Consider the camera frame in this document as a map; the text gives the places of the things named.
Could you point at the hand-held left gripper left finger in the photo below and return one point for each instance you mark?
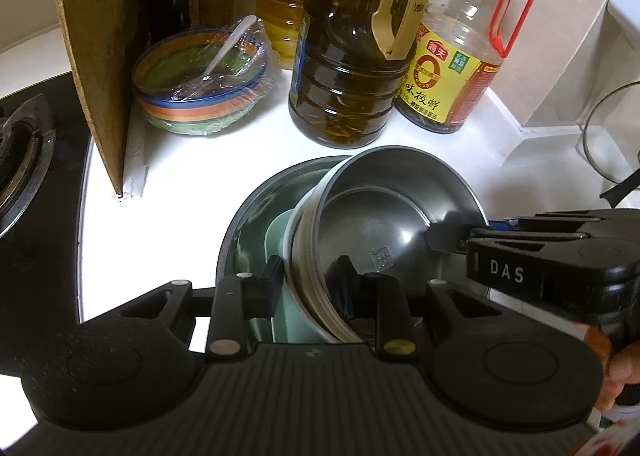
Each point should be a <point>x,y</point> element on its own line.
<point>274,282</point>

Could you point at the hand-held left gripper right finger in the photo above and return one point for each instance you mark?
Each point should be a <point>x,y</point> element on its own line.
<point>345,287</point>

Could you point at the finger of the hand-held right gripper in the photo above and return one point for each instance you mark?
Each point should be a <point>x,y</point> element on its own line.
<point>447,238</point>
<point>575,218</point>

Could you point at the cream ridged bowl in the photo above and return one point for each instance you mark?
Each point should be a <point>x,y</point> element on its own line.
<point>310,286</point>

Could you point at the large steel basin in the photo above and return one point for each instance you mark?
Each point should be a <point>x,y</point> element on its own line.
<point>240,236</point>

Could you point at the small steel bowl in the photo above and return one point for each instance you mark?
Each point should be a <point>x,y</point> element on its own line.
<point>390,216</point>

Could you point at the person's right hand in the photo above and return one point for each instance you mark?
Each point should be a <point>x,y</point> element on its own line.
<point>625,366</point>

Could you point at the red and white clothing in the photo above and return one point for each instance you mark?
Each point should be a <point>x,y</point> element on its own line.
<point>615,438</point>

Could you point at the large dark oil bottle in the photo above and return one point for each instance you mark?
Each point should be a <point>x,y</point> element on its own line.
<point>340,100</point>

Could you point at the plastic wrapped striped bowl stack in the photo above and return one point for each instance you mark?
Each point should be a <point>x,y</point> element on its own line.
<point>200,110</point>

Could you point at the black gas stove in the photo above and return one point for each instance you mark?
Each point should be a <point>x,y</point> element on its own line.
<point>45,261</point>

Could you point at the white plastic spoon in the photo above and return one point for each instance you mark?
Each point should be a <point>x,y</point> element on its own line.
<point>225,50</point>

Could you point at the yellow cooking oil bottle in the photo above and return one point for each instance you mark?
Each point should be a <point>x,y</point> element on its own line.
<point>280,20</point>

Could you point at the brown cardboard board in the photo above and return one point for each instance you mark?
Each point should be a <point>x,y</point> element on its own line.
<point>95,60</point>

